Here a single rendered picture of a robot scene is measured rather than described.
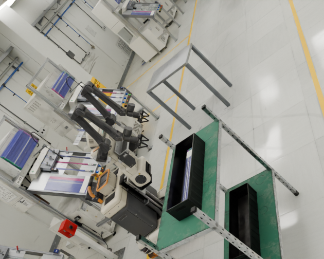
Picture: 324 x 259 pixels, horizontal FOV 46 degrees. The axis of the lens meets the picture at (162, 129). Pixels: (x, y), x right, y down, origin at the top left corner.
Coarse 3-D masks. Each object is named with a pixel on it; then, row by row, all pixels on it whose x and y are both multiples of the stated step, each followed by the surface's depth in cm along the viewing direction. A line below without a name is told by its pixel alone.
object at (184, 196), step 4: (188, 152) 252; (188, 156) 248; (188, 160) 245; (188, 164) 241; (188, 168) 239; (188, 172) 235; (188, 176) 232; (184, 180) 233; (188, 180) 229; (184, 184) 230; (188, 184) 226; (184, 188) 227; (184, 192) 224; (184, 196) 222
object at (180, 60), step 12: (192, 48) 468; (180, 60) 455; (204, 60) 476; (156, 72) 496; (168, 72) 459; (192, 72) 443; (216, 72) 485; (156, 84) 465; (168, 84) 514; (204, 84) 451; (228, 84) 494; (156, 96) 482; (180, 96) 523; (168, 108) 488; (192, 108) 534; (180, 120) 498
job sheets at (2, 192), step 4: (0, 184) 437; (0, 188) 440; (4, 188) 440; (0, 192) 445; (4, 192) 444; (8, 192) 443; (0, 196) 451; (4, 196) 450; (8, 196) 449; (12, 196) 448; (16, 196) 444; (8, 200) 455; (20, 200) 451; (24, 200) 450; (24, 204) 454; (28, 204) 453
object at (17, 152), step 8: (16, 136) 456; (24, 136) 465; (8, 144) 452; (16, 144) 451; (24, 144) 458; (32, 144) 467; (8, 152) 437; (16, 152) 445; (24, 152) 453; (8, 160) 433; (16, 160) 440; (24, 160) 447
